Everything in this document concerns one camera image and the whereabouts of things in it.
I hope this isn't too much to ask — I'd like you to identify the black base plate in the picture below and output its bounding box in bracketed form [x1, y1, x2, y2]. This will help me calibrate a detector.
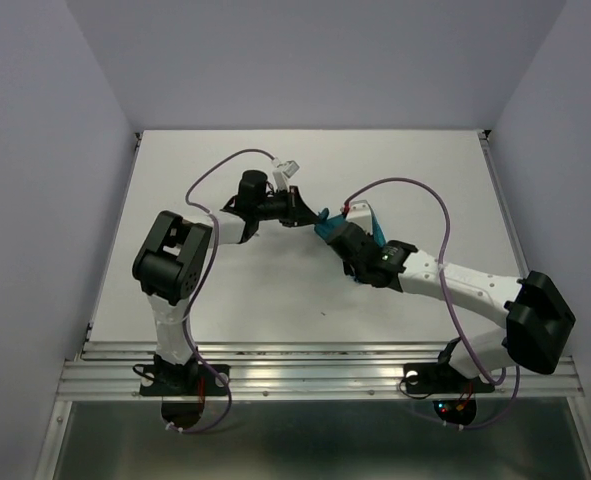
[401, 363, 495, 396]
[132, 361, 226, 397]

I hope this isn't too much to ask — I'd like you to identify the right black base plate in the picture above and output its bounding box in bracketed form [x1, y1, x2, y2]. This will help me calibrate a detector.
[401, 363, 495, 396]

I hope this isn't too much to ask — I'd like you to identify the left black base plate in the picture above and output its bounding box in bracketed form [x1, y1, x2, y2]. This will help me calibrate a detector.
[132, 361, 226, 397]

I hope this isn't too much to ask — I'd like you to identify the teal cloth napkin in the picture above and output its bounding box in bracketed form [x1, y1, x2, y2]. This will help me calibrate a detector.
[312, 207, 387, 286]

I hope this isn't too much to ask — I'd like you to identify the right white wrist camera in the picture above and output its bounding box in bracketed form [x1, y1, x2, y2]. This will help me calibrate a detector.
[345, 200, 374, 236]

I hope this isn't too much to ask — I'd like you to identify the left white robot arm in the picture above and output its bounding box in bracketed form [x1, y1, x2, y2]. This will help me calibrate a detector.
[132, 162, 318, 397]

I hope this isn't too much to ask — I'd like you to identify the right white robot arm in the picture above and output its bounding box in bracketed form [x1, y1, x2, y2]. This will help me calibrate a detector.
[326, 222, 576, 390]

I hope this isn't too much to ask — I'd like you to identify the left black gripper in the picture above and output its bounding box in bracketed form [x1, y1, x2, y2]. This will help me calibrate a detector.
[253, 185, 318, 227]

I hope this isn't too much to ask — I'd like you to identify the aluminium front rail frame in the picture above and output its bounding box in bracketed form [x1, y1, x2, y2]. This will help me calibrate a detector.
[36, 130, 591, 479]

